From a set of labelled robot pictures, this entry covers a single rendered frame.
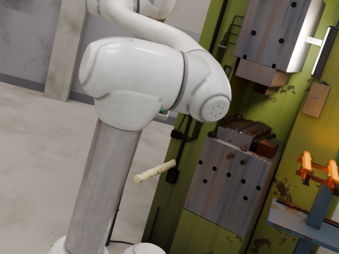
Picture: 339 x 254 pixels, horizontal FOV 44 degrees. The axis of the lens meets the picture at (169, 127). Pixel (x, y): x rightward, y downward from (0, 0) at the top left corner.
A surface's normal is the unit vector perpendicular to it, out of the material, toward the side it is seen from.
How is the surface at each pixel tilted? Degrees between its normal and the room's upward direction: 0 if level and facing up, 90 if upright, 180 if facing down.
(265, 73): 90
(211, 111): 106
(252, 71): 90
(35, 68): 90
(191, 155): 90
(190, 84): 80
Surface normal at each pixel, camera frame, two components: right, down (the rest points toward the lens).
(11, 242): 0.26, -0.93
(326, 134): -0.46, 0.12
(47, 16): 0.04, 0.29
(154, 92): 0.24, 0.62
